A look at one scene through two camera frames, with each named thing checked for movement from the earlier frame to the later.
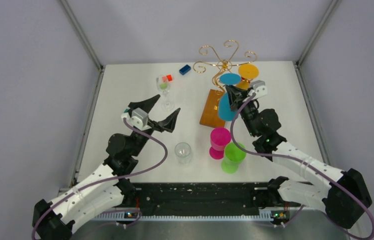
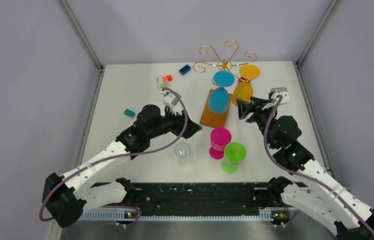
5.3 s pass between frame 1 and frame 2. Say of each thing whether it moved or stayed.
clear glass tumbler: stayed
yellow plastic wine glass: stayed
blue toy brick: stayed
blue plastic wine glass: moved
